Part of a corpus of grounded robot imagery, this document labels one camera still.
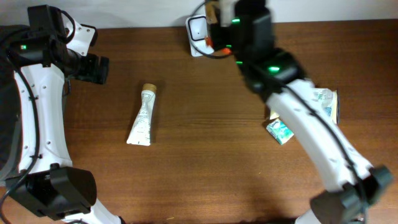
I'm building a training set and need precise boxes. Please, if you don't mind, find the white tube with beige cap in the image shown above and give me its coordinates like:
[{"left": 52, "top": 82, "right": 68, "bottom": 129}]
[{"left": 126, "top": 83, "right": 157, "bottom": 146}]

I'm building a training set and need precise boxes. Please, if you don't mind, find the cream snack bag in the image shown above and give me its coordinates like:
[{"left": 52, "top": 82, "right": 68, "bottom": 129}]
[{"left": 269, "top": 87, "right": 340, "bottom": 125}]

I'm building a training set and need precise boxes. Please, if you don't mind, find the orange spaghetti package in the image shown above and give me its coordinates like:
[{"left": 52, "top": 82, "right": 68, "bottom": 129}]
[{"left": 205, "top": 0, "right": 232, "bottom": 58}]

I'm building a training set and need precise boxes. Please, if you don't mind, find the teal tissue pack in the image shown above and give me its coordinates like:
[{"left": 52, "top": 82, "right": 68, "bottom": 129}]
[{"left": 266, "top": 118, "right": 294, "bottom": 145}]

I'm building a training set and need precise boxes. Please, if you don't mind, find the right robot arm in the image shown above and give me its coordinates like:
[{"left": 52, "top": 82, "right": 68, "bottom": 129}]
[{"left": 210, "top": 1, "right": 392, "bottom": 223}]

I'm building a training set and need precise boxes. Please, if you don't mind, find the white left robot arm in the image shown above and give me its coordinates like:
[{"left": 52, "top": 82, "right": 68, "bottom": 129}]
[{"left": 1, "top": 11, "right": 123, "bottom": 223}]

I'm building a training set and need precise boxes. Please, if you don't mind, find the white barcode scanner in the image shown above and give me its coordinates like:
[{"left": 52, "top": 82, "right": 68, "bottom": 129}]
[{"left": 185, "top": 14, "right": 214, "bottom": 57}]

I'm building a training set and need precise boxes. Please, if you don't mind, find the dark grey mesh basket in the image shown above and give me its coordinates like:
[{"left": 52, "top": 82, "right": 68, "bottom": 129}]
[{"left": 1, "top": 25, "right": 24, "bottom": 187}]

